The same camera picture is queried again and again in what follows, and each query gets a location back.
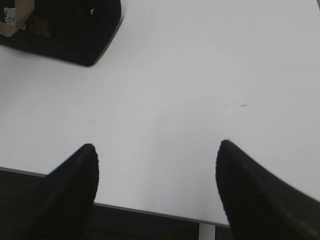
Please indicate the black fabric bag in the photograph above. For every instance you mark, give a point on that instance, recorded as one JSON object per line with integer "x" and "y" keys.
{"x": 76, "y": 31}

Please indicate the white table leg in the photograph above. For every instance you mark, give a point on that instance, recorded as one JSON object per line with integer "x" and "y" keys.
{"x": 207, "y": 232}

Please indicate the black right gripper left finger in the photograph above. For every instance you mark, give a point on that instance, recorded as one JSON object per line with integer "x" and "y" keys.
{"x": 52, "y": 207}

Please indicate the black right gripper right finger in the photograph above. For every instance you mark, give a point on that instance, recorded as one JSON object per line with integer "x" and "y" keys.
{"x": 259, "y": 205}

